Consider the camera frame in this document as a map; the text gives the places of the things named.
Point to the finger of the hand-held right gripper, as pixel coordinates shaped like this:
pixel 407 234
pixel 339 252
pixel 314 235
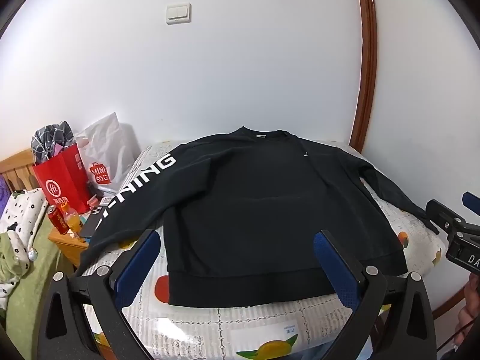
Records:
pixel 471 202
pixel 444 215

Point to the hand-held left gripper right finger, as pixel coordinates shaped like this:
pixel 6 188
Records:
pixel 333 266

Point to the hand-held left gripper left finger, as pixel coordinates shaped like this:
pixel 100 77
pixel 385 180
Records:
pixel 138 266

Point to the black sweatshirt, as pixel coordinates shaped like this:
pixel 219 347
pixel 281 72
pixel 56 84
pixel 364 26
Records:
pixel 243 213

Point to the person's right hand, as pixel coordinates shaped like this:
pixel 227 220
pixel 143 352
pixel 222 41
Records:
pixel 468 318

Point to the wooden baseboard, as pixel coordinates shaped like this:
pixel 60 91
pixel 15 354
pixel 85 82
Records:
pixel 450 296

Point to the black phone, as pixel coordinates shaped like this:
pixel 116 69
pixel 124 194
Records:
pixel 90 227

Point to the wooden nightstand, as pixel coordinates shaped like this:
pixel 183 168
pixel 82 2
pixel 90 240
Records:
pixel 69 249

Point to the white remote control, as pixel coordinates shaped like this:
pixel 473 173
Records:
pixel 108 200

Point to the orange juice bottle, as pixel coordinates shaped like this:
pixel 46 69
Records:
pixel 73 223

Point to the red drink can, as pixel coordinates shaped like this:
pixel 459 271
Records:
pixel 55 220

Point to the small silver charm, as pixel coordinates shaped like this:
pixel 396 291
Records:
pixel 33 255

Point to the fruit print tablecloth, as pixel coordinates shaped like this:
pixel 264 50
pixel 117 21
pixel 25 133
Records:
pixel 225 330

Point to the green blanket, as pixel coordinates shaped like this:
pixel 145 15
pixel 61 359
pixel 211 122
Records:
pixel 33 292

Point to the red paper bag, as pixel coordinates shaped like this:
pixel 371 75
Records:
pixel 60 180

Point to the white plastic shopping bag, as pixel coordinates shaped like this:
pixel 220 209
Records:
pixel 112 146

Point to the wooden headboard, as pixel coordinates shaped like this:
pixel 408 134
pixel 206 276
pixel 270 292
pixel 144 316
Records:
pixel 17 170

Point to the grey plaid cloth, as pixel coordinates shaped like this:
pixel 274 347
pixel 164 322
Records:
pixel 52 135

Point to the brown wooden door frame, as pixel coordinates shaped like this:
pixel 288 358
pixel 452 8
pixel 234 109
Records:
pixel 367 63

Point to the white wall light switch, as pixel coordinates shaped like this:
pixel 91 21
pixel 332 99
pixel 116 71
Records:
pixel 178 14

